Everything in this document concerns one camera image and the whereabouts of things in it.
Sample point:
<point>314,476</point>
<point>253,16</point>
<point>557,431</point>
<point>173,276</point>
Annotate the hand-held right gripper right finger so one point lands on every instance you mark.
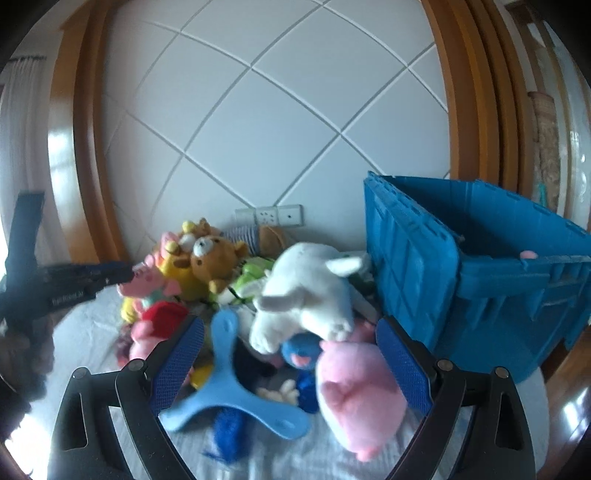
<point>404,369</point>

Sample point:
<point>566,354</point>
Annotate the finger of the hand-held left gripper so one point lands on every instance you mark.
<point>92,274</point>

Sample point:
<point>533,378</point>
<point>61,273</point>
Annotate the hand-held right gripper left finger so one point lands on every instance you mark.
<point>180,364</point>

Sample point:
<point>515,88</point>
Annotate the blue plastic boomerang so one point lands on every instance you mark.
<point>221,387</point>

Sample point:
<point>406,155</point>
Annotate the small pink pig plush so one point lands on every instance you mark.
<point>147,279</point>

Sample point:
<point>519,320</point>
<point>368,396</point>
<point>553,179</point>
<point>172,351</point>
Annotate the blue plastic crate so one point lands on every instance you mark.
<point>415,258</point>

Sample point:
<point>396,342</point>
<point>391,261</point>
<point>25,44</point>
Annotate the white cloth-covered desktop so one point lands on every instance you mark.
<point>286,454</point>

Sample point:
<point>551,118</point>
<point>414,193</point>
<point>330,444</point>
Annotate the red plush toy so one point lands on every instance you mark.
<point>161,318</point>

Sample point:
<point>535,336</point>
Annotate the round pink pig plush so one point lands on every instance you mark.
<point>355,392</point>

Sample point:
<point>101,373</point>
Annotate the blue fuzzy toy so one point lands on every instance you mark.
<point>228,431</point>

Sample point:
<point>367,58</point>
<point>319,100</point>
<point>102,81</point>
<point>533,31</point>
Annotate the yellow plush toy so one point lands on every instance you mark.
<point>182,272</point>

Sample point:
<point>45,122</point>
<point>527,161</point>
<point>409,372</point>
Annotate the brown bear plush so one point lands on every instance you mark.
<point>212,265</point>

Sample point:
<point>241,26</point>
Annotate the blue plush toy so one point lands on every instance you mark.
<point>300,351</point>

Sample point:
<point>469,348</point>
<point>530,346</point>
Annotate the green frog plush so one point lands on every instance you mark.
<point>251,279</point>

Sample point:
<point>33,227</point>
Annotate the white bull plush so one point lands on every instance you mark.
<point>304,295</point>

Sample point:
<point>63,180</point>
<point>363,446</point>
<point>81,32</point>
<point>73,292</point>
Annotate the white curtain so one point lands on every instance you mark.
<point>18,138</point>

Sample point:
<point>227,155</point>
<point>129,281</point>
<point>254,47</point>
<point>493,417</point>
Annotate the striped plush toy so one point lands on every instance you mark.
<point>244,236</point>

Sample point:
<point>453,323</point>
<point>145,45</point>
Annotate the brown plush toy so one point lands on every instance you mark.
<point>273,240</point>

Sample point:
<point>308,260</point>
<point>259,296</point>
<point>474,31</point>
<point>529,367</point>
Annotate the carved decorative panel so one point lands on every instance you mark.
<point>547,147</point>

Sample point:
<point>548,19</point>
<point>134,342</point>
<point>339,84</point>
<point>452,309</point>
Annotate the wooden slatted screen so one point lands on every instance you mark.
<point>572,92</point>

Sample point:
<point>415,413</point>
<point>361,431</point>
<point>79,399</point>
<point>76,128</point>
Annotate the wooden wall pillar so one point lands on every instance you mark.
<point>480,101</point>
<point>83,138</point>

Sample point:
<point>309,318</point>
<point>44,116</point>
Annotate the wall socket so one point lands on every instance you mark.
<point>291,214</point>
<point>268,215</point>
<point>245,216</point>

